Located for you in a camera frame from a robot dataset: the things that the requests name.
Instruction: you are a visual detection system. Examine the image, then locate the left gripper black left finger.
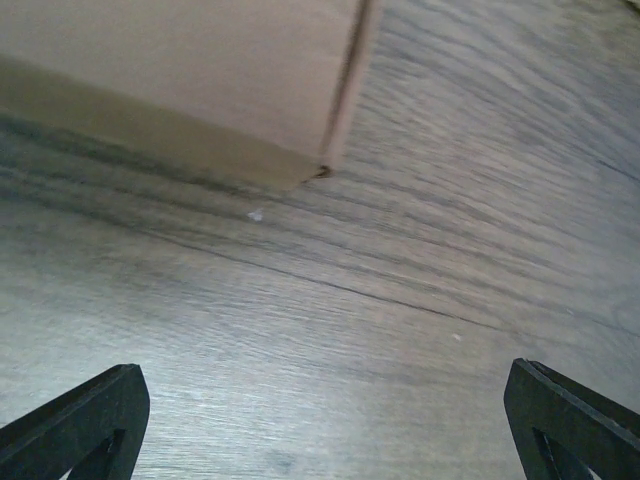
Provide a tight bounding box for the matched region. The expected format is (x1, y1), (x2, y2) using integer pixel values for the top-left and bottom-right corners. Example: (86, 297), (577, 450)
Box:
(1, 364), (150, 479)

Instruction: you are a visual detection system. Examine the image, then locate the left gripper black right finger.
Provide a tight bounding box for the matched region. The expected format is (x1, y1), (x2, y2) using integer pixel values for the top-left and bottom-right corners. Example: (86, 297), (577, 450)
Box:
(503, 358), (639, 480)

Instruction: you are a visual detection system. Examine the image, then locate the brown cardboard box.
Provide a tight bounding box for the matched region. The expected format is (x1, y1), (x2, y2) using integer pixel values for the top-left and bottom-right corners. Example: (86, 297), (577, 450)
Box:
(1, 1), (381, 189)

